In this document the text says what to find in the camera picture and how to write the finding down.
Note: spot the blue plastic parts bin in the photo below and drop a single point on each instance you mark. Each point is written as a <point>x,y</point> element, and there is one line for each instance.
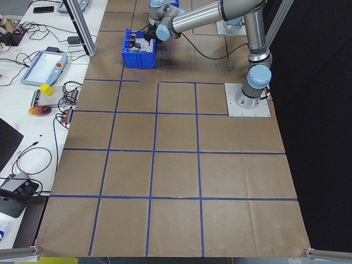
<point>176,3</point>

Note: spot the white push button switch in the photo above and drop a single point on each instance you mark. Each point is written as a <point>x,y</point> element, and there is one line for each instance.
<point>134,49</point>

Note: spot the aluminium profile post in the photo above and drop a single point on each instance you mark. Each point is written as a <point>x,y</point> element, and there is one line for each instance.
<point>82,30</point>

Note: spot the blue plastic button bin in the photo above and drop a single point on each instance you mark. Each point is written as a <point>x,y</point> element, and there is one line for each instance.
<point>137,61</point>

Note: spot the white foam bin liner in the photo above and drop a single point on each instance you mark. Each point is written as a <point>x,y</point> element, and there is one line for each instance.
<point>145,46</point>

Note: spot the aluminium frame post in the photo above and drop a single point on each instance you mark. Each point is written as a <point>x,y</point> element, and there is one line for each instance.
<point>277,23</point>

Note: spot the grey blue teach pendant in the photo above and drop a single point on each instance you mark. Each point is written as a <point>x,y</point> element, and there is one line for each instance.
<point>44,68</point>
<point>61,6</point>

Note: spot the black power adapter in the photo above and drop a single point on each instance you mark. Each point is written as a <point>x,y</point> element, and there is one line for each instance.
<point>74,40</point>
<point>16,184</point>
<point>53,49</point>

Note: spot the grey stand base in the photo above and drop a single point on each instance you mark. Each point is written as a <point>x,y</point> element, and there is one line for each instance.
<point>8,209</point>

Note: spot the person hand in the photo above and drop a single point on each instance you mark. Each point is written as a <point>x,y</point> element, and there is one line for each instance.
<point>8,26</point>

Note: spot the white square base plate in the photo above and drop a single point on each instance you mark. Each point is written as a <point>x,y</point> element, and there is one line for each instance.
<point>233,110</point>
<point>220,31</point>

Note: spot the black smartphone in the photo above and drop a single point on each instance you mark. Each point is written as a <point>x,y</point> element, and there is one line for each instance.
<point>43,9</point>

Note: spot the black cover cloth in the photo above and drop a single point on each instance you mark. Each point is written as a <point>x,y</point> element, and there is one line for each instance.
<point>316,110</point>

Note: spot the yellow push button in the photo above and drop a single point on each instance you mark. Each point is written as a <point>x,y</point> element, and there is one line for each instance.
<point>133,35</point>

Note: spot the black switch with green dot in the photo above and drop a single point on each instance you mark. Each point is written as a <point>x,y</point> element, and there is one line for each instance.
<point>138,44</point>

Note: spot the red yellow mango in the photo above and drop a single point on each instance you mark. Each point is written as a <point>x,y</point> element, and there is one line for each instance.
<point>39,110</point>

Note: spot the striped sleeve forearm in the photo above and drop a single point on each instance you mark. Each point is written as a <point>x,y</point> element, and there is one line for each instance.
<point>1,19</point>

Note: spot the white side table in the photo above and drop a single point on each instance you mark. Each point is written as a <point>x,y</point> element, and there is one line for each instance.
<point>46,129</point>

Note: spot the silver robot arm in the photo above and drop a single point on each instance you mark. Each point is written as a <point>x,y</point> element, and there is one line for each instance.
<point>255,35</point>
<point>233,22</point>

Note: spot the yellow block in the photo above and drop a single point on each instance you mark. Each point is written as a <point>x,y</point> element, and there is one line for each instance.
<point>46,89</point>

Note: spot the white box with blue print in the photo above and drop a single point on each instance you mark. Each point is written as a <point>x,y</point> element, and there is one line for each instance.
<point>4,231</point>

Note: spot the grey metal box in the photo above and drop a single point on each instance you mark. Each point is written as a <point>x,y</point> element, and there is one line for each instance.
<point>35,98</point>

